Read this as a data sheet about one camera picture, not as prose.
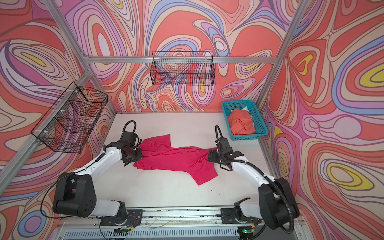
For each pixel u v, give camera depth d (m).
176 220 0.73
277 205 0.42
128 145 0.69
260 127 1.02
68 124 0.78
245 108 1.16
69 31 0.76
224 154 0.66
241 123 1.03
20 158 0.54
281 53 0.85
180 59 0.86
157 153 0.90
